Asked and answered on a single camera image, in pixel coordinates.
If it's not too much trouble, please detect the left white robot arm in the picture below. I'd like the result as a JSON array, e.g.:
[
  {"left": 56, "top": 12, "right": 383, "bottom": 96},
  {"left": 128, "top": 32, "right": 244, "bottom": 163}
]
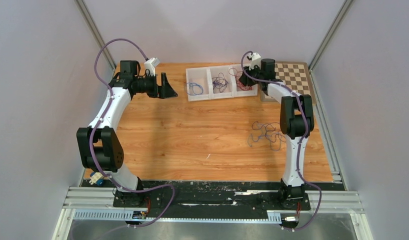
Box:
[{"left": 76, "top": 57, "right": 178, "bottom": 207}]

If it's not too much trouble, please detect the white three-compartment bin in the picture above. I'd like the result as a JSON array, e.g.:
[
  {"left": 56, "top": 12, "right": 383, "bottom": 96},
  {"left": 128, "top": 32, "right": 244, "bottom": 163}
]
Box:
[{"left": 186, "top": 64, "right": 258, "bottom": 102}]

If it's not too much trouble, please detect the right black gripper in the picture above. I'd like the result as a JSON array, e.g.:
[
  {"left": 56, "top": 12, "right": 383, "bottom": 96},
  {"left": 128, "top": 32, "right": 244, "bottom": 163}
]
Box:
[{"left": 239, "top": 63, "right": 264, "bottom": 87}]

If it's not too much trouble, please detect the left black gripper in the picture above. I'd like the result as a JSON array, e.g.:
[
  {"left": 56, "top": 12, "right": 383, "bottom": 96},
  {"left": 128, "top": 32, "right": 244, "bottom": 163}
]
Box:
[{"left": 133, "top": 73, "right": 178, "bottom": 100}]

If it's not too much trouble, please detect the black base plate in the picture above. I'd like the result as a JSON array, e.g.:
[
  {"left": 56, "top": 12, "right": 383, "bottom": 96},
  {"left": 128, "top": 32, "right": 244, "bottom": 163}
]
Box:
[{"left": 112, "top": 180, "right": 311, "bottom": 220}]

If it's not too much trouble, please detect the wire bundle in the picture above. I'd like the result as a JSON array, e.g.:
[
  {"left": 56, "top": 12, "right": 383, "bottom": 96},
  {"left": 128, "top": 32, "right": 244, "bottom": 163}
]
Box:
[{"left": 246, "top": 121, "right": 288, "bottom": 153}]

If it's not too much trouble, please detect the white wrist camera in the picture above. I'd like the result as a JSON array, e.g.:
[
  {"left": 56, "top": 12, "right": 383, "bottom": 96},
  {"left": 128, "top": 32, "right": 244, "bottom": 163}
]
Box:
[
  {"left": 246, "top": 52, "right": 262, "bottom": 70},
  {"left": 144, "top": 57, "right": 160, "bottom": 76}
]

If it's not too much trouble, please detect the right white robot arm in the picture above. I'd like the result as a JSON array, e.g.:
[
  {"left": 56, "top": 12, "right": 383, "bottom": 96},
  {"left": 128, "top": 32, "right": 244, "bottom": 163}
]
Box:
[{"left": 239, "top": 56, "right": 315, "bottom": 210}]

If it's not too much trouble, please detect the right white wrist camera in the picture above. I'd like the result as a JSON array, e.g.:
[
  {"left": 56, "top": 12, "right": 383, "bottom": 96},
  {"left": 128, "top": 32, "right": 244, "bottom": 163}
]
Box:
[{"left": 246, "top": 52, "right": 262, "bottom": 70}]

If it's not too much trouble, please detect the white blue toy block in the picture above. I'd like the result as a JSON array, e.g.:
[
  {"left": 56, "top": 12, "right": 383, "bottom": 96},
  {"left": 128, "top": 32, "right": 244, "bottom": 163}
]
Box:
[{"left": 88, "top": 172, "right": 104, "bottom": 187}]

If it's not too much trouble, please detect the wooden chessboard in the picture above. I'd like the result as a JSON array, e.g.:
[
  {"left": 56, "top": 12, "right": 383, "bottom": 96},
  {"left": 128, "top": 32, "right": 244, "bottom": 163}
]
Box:
[{"left": 274, "top": 61, "right": 316, "bottom": 105}]

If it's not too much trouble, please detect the grey slotted cable duct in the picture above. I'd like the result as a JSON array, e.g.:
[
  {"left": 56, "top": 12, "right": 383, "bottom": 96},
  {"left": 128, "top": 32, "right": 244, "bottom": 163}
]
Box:
[{"left": 72, "top": 209, "right": 282, "bottom": 223}]

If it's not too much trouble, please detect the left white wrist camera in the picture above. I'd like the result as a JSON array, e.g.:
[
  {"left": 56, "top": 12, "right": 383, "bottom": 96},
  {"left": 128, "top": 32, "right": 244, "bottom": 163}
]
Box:
[{"left": 144, "top": 57, "right": 160, "bottom": 76}]

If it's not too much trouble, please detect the blue wire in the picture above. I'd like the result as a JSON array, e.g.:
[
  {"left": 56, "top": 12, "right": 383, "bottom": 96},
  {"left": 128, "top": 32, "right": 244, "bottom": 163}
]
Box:
[{"left": 185, "top": 82, "right": 205, "bottom": 97}]

